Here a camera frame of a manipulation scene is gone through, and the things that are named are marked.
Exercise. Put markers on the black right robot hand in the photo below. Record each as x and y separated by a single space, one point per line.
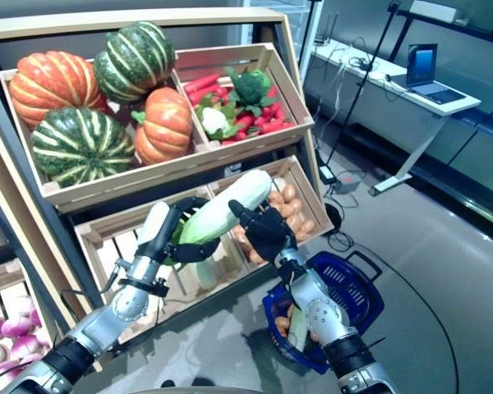
267 232

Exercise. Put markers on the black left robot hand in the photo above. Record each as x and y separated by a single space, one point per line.
160 242

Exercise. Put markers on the blue plastic shopping basket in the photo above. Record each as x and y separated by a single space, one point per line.
353 295

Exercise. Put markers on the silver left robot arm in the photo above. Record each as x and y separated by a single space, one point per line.
123 305

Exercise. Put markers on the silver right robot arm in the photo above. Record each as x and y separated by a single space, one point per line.
324 316

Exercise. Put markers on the light wooden slatted crate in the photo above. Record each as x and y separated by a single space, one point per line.
102 227
289 86
312 197
8 275
51 189

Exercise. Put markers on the black round stand base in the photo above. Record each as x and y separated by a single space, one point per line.
334 213

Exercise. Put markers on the dark purple eggplant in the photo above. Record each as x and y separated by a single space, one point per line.
283 307

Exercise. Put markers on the black power adapter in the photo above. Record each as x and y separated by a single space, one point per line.
327 174

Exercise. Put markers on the orange carrot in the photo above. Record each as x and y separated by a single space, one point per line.
282 325

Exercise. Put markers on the red carrot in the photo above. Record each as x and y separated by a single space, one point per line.
201 82
201 94
277 126
232 142
245 122

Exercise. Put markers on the orange pumpkin green stem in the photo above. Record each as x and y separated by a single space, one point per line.
164 127

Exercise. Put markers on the green striped pumpkin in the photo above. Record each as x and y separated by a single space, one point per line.
80 147
133 61

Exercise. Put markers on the white cauliflower green leaves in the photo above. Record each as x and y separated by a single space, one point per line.
213 119

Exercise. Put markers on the green broccoli head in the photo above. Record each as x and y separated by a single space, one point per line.
250 86

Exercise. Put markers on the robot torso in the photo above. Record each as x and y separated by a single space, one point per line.
217 390

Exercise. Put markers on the white desk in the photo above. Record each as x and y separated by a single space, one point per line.
374 102

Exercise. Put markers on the black stand pole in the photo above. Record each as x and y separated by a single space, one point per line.
363 78

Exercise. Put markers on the orange ribbed pumpkin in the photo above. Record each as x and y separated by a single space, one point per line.
49 86

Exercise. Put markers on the open grey laptop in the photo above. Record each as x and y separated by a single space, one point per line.
439 94

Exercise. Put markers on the wooden display shelf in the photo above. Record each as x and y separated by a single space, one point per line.
127 22

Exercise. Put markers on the white flat box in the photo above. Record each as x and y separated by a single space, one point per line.
433 10

